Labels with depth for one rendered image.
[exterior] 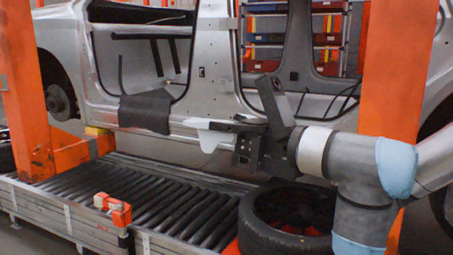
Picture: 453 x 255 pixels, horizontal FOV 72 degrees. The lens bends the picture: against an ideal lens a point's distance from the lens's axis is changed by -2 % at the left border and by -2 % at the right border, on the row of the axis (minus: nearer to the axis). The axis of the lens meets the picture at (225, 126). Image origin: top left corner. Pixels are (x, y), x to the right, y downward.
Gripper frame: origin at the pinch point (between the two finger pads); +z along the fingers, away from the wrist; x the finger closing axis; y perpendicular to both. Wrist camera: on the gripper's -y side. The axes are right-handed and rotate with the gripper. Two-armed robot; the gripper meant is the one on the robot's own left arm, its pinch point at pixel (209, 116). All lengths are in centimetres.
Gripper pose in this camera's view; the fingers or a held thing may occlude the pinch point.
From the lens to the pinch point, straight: 61.4
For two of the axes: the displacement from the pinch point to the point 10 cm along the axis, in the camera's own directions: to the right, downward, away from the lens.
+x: 6.2, -0.8, 7.8
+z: -7.8, -1.7, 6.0
